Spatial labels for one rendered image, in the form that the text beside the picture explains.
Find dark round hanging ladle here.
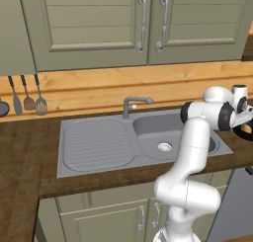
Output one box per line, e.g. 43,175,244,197
0,100,11,119

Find grey curved cupboard handle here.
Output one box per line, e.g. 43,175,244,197
155,0,170,53
135,0,148,53

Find green panel under sink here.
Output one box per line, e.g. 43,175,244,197
54,181,157,215

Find brown hanging spatula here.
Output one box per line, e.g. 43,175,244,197
20,74,37,112

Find green wall cupboard side panel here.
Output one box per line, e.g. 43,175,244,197
0,0,37,77

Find grey dishwasher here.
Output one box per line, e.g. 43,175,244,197
206,166,253,242

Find green wall cupboard door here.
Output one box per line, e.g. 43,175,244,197
18,0,153,73
147,0,253,66

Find small grey cupboard handle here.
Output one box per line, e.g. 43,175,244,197
137,204,146,233
150,202,161,229

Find green base cupboard door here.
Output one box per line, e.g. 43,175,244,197
144,185,229,242
58,199,150,242

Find grey steel sink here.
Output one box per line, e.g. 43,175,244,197
56,108,234,180

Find grey sink tap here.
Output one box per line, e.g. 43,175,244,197
122,96,155,121

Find black bowl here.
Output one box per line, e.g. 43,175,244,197
231,121,253,142

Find grey slotted hanging spatula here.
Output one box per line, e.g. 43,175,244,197
33,73,48,117

